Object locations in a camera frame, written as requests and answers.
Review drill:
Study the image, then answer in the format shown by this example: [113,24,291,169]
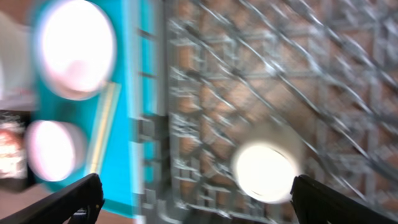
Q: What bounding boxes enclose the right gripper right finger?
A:
[290,175,397,224]

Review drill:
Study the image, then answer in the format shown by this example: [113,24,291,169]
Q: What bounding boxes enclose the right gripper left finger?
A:
[1,173,104,224]

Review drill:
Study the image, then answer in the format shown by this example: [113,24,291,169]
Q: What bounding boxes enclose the small pink bowl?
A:
[24,120,88,182]

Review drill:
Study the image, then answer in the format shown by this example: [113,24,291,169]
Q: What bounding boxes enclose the white cup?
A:
[231,123,305,204]

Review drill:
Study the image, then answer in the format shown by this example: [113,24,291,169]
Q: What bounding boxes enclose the peanuts and rice scraps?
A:
[1,114,27,179]

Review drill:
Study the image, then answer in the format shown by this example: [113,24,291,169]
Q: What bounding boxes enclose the black plastic tray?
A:
[1,110,36,192]

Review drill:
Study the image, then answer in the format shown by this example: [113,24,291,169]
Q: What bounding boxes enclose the wooden chopstick right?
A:
[96,83,121,174]

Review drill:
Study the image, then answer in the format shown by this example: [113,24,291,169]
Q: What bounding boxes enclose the grey plastic dish rack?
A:
[137,0,397,223]

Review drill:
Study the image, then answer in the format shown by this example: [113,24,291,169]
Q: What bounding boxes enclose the clear plastic bin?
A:
[1,12,36,111]

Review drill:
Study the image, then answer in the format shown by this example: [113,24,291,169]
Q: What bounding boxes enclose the large white plate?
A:
[34,0,117,101]

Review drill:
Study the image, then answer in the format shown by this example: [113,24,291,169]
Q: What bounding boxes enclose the teal serving tray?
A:
[29,0,165,218]

